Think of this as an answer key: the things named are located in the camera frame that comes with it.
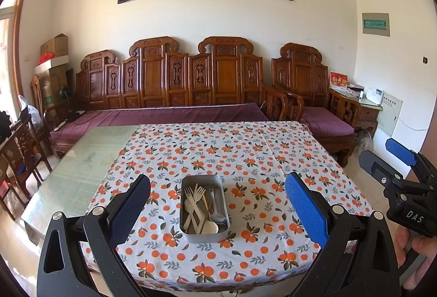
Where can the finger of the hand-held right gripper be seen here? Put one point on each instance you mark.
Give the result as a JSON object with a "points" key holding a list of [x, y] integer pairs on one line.
{"points": [[401, 150], [379, 169]]}

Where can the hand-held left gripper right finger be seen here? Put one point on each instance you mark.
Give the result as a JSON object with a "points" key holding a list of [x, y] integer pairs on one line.
{"points": [[305, 206]]}

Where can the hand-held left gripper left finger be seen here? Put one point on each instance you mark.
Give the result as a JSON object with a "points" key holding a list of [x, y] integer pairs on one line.
{"points": [[131, 208]]}

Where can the cream plastic fork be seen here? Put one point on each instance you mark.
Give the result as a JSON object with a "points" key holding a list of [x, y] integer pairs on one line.
{"points": [[189, 195], [200, 193]]}

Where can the rectangular metal tin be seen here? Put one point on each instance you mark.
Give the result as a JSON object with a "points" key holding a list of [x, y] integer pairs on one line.
{"points": [[186, 239]]}

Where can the wooden chopstick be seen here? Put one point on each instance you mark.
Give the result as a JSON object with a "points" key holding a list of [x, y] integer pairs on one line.
{"points": [[202, 228], [206, 210]]}

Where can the white soup spoon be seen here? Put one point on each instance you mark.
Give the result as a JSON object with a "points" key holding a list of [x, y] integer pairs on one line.
{"points": [[210, 227]]}

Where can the metal spoon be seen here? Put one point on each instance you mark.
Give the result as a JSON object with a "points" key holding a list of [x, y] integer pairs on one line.
{"points": [[218, 219]]}

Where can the person's right hand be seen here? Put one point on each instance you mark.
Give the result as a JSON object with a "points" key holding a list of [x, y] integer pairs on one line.
{"points": [[426, 247]]}

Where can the grey fluffy bundle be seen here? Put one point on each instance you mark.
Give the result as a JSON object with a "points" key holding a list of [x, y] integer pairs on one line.
{"points": [[363, 145]]}

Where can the white distribution box cover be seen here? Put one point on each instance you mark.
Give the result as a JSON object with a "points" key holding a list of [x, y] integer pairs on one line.
{"points": [[388, 114]]}

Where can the wooden side table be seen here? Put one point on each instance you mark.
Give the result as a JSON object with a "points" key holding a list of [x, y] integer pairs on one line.
{"points": [[368, 116]]}

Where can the white tabletop device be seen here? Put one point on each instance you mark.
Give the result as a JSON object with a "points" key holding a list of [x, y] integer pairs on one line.
{"points": [[375, 95]]}

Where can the purple armchair cushion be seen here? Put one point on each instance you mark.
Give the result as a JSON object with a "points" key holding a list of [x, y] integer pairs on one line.
{"points": [[326, 122]]}

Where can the white tissue box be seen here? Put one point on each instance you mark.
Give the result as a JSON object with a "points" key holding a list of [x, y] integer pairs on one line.
{"points": [[355, 89]]}

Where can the orange-print tablecloth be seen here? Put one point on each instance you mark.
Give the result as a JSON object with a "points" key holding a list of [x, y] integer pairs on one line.
{"points": [[245, 153]]}

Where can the red desk calendar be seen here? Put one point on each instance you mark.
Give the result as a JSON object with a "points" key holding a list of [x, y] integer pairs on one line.
{"points": [[338, 80]]}

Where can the purple sofa cushion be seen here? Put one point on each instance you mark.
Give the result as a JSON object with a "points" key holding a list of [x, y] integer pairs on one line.
{"points": [[164, 117]]}

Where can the carved wooden armchair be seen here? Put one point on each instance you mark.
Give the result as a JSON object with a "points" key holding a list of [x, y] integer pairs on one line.
{"points": [[304, 78]]}

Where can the wooden dining chair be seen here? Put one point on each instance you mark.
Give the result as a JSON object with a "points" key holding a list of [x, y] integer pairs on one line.
{"points": [[24, 153]]}

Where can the black desk lamp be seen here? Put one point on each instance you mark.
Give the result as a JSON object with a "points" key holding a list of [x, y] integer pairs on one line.
{"points": [[65, 92]]}

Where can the large cardboard box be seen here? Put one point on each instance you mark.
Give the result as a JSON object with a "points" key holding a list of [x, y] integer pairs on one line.
{"points": [[56, 85]]}

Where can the clear plastic bag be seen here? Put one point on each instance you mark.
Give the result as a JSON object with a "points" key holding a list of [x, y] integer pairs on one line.
{"points": [[27, 107]]}

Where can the black clothing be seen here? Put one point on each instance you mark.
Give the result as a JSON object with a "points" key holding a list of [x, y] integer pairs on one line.
{"points": [[4, 126]]}

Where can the carved wooden sofa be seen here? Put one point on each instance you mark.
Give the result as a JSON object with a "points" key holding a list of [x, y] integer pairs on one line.
{"points": [[222, 78]]}

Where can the white-lidded box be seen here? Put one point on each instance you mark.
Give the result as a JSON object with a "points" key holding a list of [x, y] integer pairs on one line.
{"points": [[51, 65]]}

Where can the red decoration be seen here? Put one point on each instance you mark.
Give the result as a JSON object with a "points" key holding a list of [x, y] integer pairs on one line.
{"points": [[46, 58]]}

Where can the small cardboard box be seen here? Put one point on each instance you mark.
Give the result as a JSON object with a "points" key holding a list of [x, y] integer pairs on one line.
{"points": [[54, 46]]}

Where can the small black wall fixture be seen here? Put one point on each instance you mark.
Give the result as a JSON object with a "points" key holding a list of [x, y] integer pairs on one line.
{"points": [[425, 60]]}

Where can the grey wall panel box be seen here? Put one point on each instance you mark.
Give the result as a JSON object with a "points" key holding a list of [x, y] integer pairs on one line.
{"points": [[375, 24]]}

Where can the wooden door frame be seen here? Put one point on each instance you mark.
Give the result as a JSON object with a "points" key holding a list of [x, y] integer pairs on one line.
{"points": [[18, 44]]}

